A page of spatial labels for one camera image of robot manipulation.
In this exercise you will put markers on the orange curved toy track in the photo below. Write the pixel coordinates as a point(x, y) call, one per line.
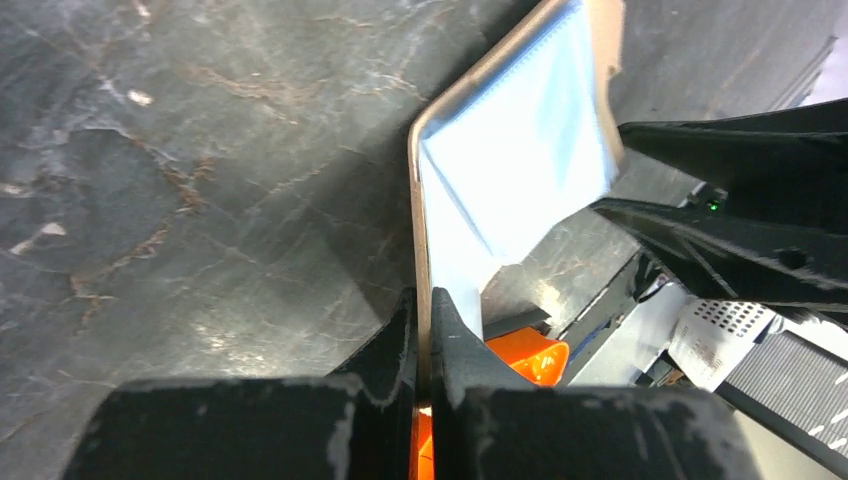
point(533, 356)

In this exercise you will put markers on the white perforated basket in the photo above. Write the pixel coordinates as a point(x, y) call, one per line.
point(712, 337)

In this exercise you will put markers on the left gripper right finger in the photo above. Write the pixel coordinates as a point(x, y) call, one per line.
point(491, 423)

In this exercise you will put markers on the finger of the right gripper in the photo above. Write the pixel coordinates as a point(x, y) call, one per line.
point(720, 257)
point(786, 167)

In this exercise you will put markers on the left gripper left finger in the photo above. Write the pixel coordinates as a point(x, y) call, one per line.
point(357, 422)

